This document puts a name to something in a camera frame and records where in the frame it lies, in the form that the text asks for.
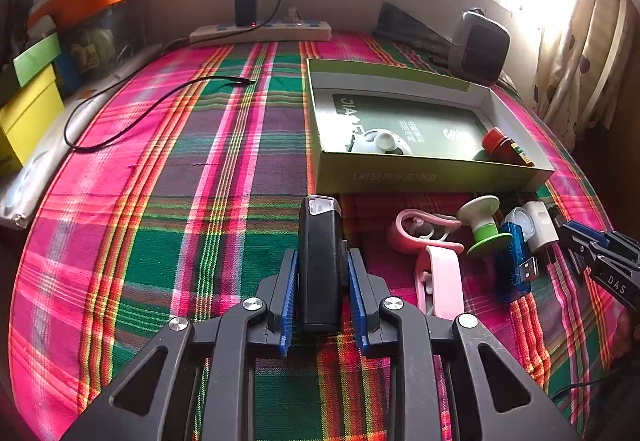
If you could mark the right hand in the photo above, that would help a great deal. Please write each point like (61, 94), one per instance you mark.
(626, 334)

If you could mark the black rectangular device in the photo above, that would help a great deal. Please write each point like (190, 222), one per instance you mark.
(320, 260)

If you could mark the plaid pink green tablecloth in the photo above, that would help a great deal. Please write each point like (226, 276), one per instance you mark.
(193, 207)

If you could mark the pink handheld fan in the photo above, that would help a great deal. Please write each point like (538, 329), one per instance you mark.
(437, 275)

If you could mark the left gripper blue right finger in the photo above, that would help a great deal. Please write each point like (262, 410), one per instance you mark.
(366, 291)

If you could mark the white power strip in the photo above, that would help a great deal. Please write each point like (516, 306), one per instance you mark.
(275, 31)

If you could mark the white cup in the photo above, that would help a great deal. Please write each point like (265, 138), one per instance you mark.
(544, 230)

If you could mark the blue usb device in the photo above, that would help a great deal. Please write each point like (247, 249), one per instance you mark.
(515, 266)

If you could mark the white small object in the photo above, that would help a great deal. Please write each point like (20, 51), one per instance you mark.
(379, 141)

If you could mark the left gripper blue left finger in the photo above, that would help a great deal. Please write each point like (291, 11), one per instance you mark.
(278, 292)

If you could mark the green white spool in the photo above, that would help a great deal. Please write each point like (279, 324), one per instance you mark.
(478, 214)

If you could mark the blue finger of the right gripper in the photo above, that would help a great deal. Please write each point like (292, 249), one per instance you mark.
(579, 237)

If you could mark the green cardboard box tray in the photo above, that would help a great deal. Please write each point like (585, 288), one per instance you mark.
(443, 120)

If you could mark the yellow green box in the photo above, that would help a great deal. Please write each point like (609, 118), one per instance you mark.
(30, 102)

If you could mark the black folded item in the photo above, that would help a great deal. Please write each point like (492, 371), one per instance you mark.
(397, 25)

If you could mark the cream patterned curtain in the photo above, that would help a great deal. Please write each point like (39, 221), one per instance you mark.
(583, 53)

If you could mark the black charger adapter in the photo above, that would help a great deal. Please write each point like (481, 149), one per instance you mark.
(245, 13)

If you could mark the white round cap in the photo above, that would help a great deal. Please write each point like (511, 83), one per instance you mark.
(519, 216)

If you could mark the grey portable speaker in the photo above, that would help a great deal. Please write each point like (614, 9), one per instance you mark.
(478, 48)

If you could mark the red cap pill bottle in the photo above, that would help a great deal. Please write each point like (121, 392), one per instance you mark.
(500, 148)

